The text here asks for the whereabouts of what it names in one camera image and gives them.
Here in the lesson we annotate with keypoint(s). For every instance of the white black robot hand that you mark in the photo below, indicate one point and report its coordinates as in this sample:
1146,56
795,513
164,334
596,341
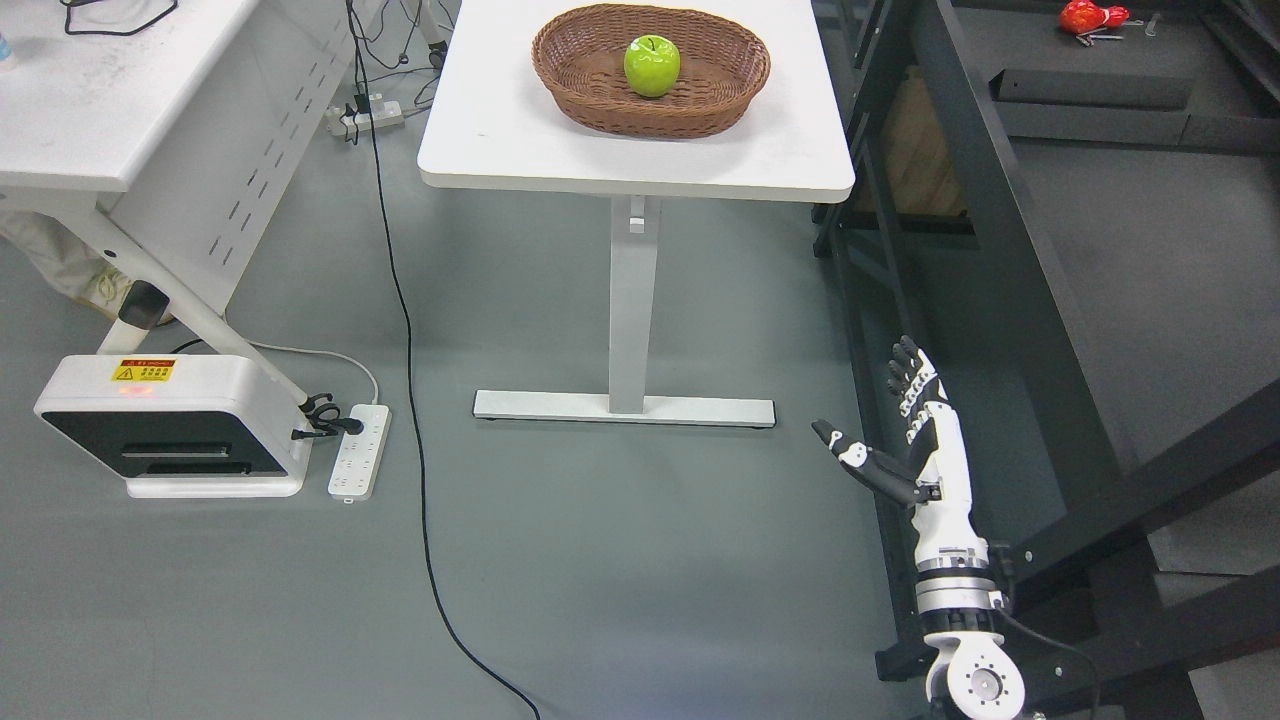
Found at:
934,483

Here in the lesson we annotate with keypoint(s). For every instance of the green apple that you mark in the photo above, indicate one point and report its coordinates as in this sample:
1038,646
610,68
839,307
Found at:
652,65

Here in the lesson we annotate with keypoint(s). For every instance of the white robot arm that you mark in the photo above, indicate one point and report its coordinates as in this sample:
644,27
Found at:
971,673

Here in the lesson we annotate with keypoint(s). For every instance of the cardboard box behind shelf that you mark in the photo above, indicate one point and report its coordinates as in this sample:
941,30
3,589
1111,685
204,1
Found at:
923,179

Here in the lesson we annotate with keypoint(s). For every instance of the black metal shelf rack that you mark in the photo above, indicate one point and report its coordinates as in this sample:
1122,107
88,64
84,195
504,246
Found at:
1105,319

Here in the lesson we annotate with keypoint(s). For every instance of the red toy on shelf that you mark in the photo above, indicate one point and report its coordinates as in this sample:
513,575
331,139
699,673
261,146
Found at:
1083,17

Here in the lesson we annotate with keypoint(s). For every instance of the brown wicker basket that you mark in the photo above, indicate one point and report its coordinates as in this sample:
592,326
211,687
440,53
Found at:
580,57

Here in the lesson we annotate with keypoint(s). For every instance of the white power strip near machine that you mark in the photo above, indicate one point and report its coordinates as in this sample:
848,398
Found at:
358,457

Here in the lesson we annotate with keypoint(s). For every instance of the white power strip far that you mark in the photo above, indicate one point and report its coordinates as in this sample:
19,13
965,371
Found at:
348,122

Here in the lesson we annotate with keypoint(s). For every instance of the white floor machine base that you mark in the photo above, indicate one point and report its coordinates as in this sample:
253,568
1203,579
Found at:
181,426

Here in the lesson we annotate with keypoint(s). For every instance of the white side desk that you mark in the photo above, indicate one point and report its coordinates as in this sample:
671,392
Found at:
167,152

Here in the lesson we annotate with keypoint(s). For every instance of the white pedestal table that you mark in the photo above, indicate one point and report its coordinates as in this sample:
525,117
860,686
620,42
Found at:
494,127

